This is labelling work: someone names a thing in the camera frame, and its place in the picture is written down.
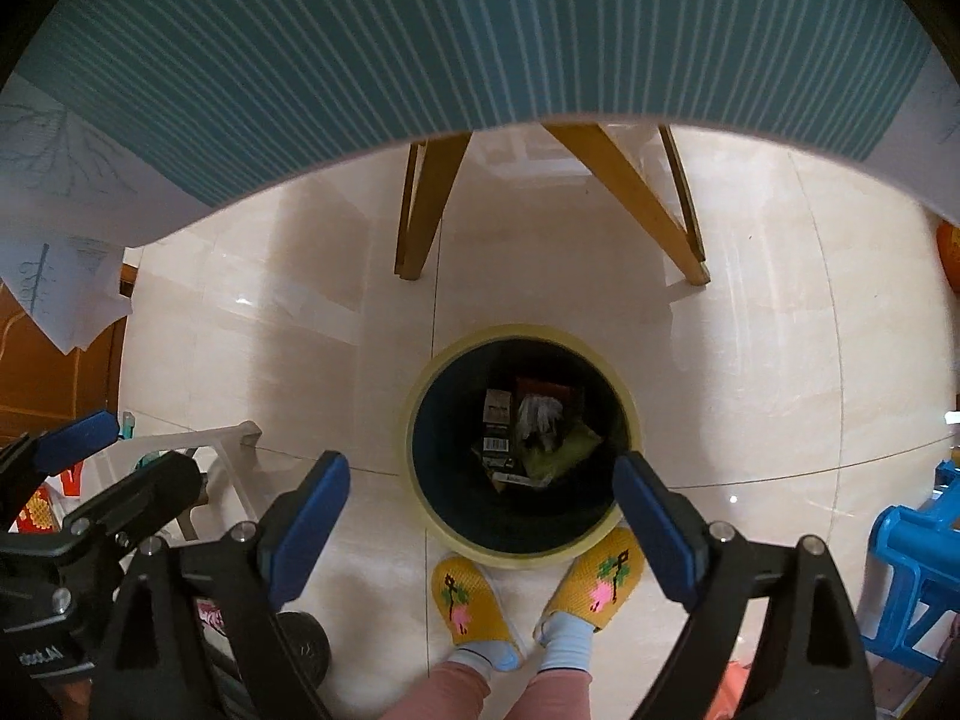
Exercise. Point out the person's right yellow slipper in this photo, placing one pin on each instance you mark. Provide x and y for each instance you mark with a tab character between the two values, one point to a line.
600	577

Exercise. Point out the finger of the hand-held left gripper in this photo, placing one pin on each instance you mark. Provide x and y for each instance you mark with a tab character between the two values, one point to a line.
79	439
142	495

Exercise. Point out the person's left yellow slipper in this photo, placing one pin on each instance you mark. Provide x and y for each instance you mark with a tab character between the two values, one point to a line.
472	600

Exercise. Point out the person's leg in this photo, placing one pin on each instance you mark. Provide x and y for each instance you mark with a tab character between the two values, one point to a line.
450	690
559	675

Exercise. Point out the red gift box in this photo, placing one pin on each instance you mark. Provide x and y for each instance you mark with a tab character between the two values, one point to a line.
41	516

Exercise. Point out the dark green box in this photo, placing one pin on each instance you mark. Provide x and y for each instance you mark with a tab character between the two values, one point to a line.
499	457

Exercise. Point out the white plastic stool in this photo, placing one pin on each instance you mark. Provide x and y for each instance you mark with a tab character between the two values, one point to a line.
225	450

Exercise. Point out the black weight plate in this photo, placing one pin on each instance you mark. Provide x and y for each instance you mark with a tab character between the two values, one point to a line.
304	649

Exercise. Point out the person's left leg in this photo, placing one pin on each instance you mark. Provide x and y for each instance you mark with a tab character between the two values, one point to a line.
450	690

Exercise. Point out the white wrapper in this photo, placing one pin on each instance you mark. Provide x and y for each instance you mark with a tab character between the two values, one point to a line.
540	420

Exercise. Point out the round trash bin yellow rim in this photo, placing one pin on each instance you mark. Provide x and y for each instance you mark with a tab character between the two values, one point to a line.
442	480

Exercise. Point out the person's right leg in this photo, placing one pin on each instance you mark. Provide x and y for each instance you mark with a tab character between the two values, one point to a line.
559	675

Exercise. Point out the yellow-green foil pouch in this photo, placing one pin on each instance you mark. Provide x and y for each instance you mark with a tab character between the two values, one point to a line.
562	457

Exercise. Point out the brown carton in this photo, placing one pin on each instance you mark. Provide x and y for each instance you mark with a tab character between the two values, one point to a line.
499	406

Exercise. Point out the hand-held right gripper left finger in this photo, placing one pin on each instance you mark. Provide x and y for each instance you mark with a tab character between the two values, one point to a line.
307	525

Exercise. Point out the tree print tablecloth teal stripe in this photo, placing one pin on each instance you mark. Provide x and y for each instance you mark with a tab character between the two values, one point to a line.
450	37

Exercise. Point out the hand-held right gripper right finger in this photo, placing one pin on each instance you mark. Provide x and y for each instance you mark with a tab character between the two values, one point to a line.
660	532

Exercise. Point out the wooden door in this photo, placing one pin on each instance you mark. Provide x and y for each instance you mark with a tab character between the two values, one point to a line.
45	382

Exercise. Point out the blue plastic stool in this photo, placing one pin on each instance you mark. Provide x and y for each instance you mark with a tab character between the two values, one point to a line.
907	562

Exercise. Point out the person's yellow slipper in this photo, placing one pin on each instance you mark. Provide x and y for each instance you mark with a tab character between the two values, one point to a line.
600	577
472	600

